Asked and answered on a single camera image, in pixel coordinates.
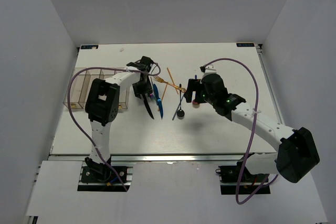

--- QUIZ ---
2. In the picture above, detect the blue knife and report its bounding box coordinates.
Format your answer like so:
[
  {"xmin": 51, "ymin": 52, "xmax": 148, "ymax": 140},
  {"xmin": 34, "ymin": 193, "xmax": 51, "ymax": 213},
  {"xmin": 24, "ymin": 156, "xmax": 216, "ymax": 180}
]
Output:
[{"xmin": 153, "ymin": 84, "xmax": 164, "ymax": 118}]

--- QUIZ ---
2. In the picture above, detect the rainbow spoon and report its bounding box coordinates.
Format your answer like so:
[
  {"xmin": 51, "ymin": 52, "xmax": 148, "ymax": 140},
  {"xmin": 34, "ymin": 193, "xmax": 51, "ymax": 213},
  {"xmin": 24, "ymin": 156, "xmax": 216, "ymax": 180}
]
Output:
[{"xmin": 192, "ymin": 75, "xmax": 200, "ymax": 107}]

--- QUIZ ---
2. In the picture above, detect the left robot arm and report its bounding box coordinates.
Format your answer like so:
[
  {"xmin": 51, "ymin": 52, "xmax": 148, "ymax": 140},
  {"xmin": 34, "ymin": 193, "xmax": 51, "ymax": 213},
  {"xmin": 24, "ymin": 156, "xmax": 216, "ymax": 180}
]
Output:
[{"xmin": 85, "ymin": 56, "xmax": 154, "ymax": 182}]

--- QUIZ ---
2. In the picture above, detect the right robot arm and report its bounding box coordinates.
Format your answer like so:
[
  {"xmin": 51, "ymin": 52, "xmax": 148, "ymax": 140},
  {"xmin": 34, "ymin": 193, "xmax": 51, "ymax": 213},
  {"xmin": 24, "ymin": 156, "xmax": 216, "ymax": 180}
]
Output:
[{"xmin": 184, "ymin": 73, "xmax": 320, "ymax": 183}]

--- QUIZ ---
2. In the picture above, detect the rainbow fork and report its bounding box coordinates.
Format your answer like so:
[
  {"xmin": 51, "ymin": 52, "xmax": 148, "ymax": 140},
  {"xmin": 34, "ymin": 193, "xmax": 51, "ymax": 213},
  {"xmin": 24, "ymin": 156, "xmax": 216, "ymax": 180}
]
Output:
[{"xmin": 149, "ymin": 77, "xmax": 155, "ymax": 102}]

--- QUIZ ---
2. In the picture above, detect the gold ornate fork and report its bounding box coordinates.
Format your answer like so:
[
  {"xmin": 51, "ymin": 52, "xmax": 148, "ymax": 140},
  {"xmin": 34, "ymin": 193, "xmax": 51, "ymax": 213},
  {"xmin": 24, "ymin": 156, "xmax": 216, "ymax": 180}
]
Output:
[{"xmin": 153, "ymin": 76, "xmax": 187, "ymax": 93}]

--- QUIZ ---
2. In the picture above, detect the orange chopstick long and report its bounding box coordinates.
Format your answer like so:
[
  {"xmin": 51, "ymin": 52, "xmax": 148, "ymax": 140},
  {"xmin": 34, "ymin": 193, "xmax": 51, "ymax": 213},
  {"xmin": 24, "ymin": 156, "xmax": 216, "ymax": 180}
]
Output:
[{"xmin": 157, "ymin": 83, "xmax": 168, "ymax": 112}]

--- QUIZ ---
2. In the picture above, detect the orange chopstick short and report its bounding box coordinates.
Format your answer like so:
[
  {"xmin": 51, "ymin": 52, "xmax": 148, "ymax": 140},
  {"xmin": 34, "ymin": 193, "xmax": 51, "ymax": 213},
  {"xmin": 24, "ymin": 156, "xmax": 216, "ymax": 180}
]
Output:
[{"xmin": 166, "ymin": 67, "xmax": 179, "ymax": 94}]

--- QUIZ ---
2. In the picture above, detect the black spoon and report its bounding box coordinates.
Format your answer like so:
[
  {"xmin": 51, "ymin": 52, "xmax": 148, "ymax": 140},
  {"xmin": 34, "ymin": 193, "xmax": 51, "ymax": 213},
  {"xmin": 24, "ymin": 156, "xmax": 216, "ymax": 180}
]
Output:
[{"xmin": 176, "ymin": 90, "xmax": 185, "ymax": 119}]

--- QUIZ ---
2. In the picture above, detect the right blue table label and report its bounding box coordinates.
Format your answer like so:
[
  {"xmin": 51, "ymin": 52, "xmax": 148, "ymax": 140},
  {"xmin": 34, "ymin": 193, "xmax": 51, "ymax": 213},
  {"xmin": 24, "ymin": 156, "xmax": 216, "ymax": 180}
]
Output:
[{"xmin": 236, "ymin": 42, "xmax": 255, "ymax": 47}]

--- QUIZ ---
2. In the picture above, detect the blue table label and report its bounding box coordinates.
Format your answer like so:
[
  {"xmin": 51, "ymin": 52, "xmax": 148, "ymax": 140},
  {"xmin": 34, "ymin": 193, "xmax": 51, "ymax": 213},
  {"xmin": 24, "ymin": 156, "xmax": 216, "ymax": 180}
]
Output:
[
  {"xmin": 80, "ymin": 45, "xmax": 99, "ymax": 50},
  {"xmin": 236, "ymin": 42, "xmax": 255, "ymax": 47}
]

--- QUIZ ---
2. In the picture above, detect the clear four-compartment container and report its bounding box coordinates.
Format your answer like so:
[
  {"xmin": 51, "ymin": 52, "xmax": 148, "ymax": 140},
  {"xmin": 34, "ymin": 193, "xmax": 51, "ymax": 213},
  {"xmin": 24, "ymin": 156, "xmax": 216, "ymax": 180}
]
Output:
[{"xmin": 70, "ymin": 68, "xmax": 130, "ymax": 110}]

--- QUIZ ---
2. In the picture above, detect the left blue table label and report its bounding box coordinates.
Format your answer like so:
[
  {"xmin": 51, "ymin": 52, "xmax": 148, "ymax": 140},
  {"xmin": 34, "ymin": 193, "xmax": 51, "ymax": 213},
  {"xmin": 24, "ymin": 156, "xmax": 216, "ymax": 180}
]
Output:
[{"xmin": 80, "ymin": 45, "xmax": 99, "ymax": 50}]

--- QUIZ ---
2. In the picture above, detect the aluminium table frame rail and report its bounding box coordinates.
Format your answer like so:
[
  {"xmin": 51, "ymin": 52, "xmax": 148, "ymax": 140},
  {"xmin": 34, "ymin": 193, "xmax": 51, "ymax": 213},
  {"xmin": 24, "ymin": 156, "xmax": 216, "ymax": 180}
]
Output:
[{"xmin": 256, "ymin": 44, "xmax": 284, "ymax": 123}]

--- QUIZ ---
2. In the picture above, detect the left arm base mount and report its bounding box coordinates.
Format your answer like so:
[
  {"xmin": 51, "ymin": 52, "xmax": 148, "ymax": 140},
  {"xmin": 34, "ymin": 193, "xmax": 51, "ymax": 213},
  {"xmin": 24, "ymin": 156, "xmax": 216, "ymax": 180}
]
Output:
[{"xmin": 77, "ymin": 157, "xmax": 132, "ymax": 192}]

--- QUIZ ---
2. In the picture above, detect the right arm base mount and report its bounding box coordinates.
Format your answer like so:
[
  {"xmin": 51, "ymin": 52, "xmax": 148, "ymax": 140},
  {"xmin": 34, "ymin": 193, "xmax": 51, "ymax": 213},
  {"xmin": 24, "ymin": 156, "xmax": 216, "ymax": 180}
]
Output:
[{"xmin": 215, "ymin": 165, "xmax": 265, "ymax": 195}]

